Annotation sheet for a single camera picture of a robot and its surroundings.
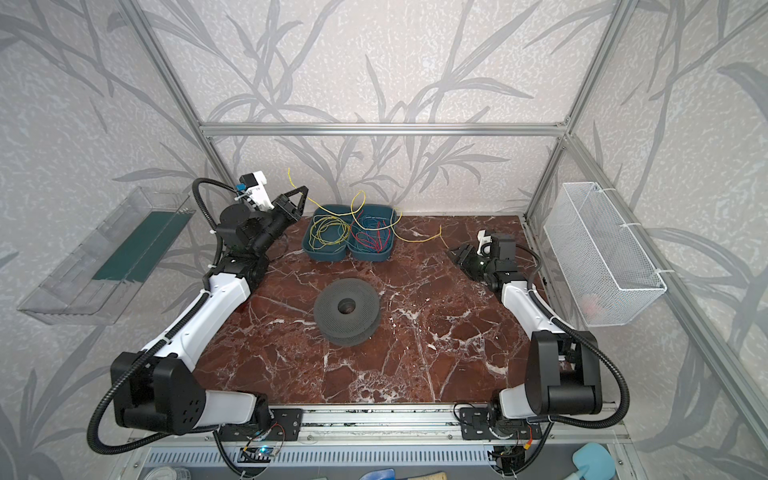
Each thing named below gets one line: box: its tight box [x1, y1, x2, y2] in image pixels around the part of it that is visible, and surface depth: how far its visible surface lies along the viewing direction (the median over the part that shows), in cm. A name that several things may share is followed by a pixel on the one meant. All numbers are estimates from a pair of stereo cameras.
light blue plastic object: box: [572, 442, 615, 480], surface depth 70 cm
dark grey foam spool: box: [314, 277, 380, 347], surface depth 91 cm
